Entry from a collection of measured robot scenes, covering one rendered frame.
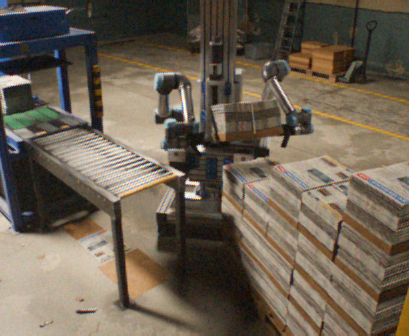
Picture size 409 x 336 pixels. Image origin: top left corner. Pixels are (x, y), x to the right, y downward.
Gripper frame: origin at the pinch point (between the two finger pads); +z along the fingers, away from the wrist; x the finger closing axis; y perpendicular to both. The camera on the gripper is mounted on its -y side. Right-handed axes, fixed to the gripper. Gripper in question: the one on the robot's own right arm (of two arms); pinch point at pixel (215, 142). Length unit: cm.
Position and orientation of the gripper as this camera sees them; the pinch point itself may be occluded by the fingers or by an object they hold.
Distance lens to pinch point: 293.3
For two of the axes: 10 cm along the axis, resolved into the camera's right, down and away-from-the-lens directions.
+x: -2.3, -0.5, 9.7
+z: 9.7, -1.0, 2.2
